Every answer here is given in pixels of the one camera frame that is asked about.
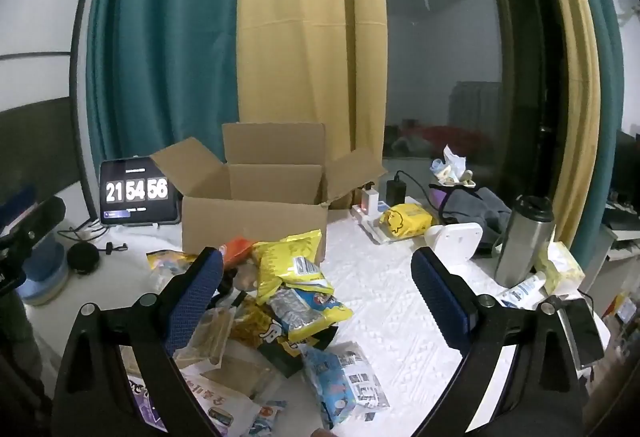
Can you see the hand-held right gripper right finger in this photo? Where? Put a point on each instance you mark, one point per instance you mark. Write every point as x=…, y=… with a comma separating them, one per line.
x=440, y=299

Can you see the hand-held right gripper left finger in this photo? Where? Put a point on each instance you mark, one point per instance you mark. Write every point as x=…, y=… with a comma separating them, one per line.
x=197, y=297

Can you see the black and yellow snack packet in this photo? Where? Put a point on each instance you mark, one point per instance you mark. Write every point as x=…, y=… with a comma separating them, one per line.
x=270, y=342

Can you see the brown cardboard box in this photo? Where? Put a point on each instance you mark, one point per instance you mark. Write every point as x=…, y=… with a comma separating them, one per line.
x=250, y=222

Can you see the white packet with orange print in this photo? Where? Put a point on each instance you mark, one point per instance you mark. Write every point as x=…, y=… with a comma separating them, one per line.
x=215, y=397

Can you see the light blue snack packet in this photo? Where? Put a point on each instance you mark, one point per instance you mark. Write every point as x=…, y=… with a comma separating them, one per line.
x=335, y=382

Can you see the clear plastic snack packet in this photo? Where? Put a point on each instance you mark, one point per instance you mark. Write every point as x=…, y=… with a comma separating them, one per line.
x=212, y=332

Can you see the small yellow snack packet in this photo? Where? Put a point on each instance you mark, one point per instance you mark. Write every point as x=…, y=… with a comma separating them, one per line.
x=165, y=259

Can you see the blue bowl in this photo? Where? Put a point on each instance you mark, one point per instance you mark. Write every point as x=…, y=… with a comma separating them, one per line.
x=47, y=274

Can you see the black round puck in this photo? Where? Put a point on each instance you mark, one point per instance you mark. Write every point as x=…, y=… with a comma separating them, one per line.
x=83, y=259

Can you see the orange snack packet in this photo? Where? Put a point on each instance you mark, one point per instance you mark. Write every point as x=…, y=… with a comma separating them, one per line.
x=239, y=248

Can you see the white tube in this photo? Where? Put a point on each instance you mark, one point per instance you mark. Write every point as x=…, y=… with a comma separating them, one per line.
x=522, y=291

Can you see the yellow crumpled bag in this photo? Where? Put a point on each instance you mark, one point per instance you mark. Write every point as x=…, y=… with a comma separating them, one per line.
x=405, y=219

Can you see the yellow chips packet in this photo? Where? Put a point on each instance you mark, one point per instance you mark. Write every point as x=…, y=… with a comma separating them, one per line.
x=280, y=262

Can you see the clear biscuit packet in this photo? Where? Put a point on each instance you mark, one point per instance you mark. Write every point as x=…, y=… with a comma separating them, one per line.
x=247, y=374

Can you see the stainless steel thermos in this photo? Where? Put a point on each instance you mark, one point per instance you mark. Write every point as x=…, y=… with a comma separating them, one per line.
x=520, y=247

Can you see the grey cloth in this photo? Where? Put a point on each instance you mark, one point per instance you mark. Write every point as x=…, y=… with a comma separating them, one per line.
x=485, y=212

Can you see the white power strip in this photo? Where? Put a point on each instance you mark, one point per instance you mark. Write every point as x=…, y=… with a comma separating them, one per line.
x=372, y=223

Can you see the purple bag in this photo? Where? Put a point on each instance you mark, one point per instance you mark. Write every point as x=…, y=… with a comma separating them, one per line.
x=440, y=197

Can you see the black tablet clock display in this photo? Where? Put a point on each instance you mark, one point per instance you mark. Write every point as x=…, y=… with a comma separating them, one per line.
x=135, y=192

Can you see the yellow and blue snack packet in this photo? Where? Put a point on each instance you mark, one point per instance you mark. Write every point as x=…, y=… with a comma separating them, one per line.
x=310, y=312

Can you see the black charger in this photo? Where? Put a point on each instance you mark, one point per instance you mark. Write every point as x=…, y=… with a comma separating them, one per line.
x=395, y=191

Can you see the purple snack packet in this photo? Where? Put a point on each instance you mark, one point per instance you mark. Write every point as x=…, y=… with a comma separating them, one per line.
x=142, y=404

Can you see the white charger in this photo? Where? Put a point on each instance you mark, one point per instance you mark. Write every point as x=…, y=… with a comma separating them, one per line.
x=370, y=199

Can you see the pale yellow tissue pack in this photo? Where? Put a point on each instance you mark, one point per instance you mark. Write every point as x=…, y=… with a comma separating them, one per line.
x=565, y=274

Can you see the small blue white packet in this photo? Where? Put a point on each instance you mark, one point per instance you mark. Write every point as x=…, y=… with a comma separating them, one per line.
x=265, y=417

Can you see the black phone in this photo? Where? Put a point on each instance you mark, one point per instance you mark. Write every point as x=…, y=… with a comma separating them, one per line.
x=582, y=332

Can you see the teal curtain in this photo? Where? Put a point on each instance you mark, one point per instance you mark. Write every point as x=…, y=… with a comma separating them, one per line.
x=165, y=42
x=607, y=117

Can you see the black electronic device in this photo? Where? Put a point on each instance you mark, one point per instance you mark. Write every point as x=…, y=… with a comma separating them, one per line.
x=627, y=167

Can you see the yellow curtain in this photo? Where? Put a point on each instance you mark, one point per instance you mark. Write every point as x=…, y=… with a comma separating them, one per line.
x=310, y=42
x=575, y=92

